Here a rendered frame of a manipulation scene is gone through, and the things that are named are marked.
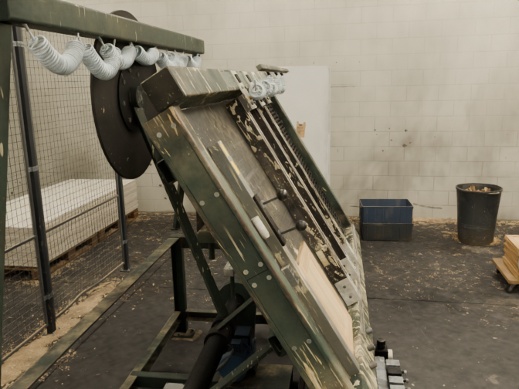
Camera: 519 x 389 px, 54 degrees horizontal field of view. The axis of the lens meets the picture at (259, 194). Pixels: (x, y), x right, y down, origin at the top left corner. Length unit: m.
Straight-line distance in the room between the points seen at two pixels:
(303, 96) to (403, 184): 2.24
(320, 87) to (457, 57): 2.18
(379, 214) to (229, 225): 4.83
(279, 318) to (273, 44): 5.86
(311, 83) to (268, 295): 4.32
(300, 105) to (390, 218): 1.73
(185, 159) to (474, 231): 5.17
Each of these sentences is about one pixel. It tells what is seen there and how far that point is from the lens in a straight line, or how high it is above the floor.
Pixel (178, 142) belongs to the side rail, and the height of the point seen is 1.75.
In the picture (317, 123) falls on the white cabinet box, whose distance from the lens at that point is 5.73.
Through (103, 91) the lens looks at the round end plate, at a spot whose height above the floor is 1.88.
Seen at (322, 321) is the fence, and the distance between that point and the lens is 1.86.
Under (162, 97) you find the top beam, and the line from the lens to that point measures 1.50.
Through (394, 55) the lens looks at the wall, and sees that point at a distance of 7.12.
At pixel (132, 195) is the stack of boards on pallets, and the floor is 0.36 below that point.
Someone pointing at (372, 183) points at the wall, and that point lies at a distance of 7.24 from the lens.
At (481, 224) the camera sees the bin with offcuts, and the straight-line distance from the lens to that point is 6.37.
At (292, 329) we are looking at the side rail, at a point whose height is 1.18.
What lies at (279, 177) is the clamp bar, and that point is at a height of 1.49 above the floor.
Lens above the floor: 1.92
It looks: 13 degrees down
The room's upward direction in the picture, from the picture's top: 1 degrees counter-clockwise
